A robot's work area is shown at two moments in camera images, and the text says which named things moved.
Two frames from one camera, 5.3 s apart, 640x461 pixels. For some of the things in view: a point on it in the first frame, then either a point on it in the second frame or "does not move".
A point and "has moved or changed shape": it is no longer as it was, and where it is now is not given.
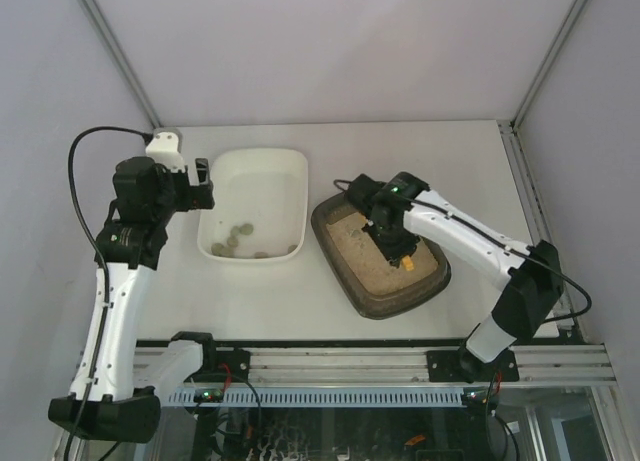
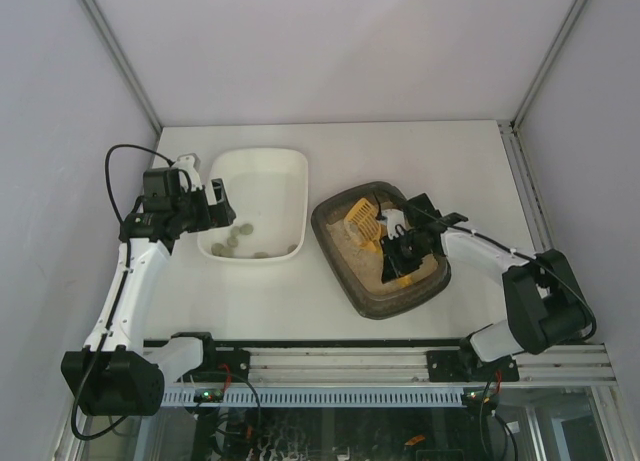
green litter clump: [217, 249] does not move
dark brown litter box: [379, 290] does not move
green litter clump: [246, 229] does not move
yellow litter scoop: [407, 263] has moved or changed shape
